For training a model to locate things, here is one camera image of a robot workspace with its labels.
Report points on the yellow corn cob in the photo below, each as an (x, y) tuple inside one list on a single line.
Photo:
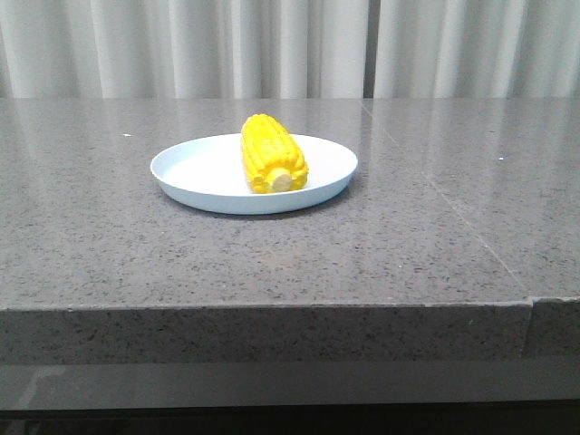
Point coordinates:
[(272, 160)]

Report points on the light blue round plate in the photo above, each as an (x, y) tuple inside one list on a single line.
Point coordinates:
[(208, 174)]

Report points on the grey pleated curtain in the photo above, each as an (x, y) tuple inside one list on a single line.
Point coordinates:
[(289, 49)]

